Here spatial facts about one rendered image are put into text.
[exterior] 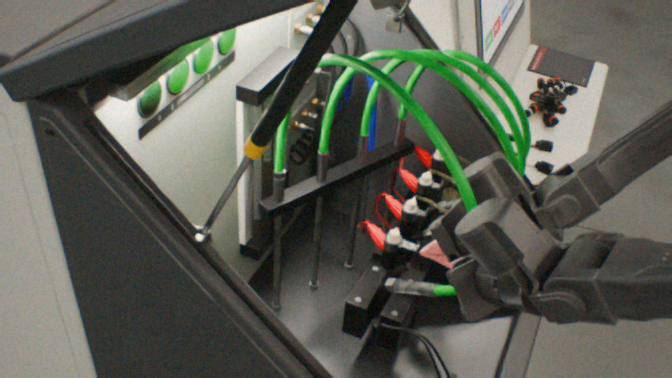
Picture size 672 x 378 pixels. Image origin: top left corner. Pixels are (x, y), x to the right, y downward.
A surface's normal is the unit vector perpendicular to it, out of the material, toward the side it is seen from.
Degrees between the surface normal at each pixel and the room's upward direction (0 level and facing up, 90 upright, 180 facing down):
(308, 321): 0
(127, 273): 90
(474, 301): 49
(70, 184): 90
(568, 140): 0
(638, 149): 65
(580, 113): 0
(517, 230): 37
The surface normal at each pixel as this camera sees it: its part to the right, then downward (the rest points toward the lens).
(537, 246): 0.47, -0.23
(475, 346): 0.07, -0.77
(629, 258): -0.50, -0.79
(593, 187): -0.17, 0.22
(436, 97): -0.40, 0.56
